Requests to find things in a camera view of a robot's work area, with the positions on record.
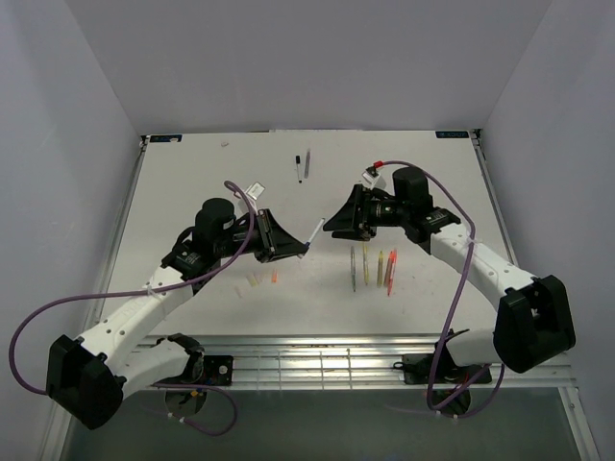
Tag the orange highlighter pen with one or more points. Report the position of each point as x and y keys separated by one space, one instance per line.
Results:
x=388 y=268

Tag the blue gel pen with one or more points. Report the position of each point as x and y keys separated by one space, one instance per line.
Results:
x=311 y=238

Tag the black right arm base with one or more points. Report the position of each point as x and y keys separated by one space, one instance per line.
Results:
x=416 y=368

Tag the yellow gel pen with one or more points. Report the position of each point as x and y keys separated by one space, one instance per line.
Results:
x=365 y=263

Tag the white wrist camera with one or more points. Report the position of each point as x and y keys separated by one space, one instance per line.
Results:
x=371 y=176
x=255 y=190

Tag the right blue corner label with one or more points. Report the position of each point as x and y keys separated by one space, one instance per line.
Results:
x=452 y=134

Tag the left blue corner label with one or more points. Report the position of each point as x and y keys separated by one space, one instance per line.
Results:
x=165 y=138

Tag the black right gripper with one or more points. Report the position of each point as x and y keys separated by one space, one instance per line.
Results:
x=352 y=223

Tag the green gel pen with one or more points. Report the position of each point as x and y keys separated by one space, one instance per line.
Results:
x=353 y=268

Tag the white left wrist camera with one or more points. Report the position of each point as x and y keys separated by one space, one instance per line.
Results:
x=255 y=190

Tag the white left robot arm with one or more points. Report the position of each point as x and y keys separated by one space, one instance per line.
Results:
x=91 y=375

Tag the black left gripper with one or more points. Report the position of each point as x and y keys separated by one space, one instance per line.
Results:
x=275 y=242

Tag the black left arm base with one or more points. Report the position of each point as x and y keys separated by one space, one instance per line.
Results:
x=215 y=370

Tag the red gel pen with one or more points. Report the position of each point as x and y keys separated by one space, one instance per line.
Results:
x=389 y=287

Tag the black gel pen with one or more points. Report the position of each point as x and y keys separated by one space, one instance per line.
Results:
x=298 y=168

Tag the yellow highlighter pen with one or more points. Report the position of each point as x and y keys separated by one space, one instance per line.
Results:
x=380 y=269

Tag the purple gel pen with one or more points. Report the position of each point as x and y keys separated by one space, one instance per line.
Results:
x=307 y=164

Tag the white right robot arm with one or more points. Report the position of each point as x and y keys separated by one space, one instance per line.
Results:
x=533 y=316

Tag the aluminium front frame rails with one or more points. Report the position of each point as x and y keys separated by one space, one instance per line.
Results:
x=326 y=363

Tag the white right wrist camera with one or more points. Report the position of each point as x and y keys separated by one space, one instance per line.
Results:
x=371 y=176

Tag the blue corner label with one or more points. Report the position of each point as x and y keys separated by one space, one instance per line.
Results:
x=165 y=138
x=452 y=134

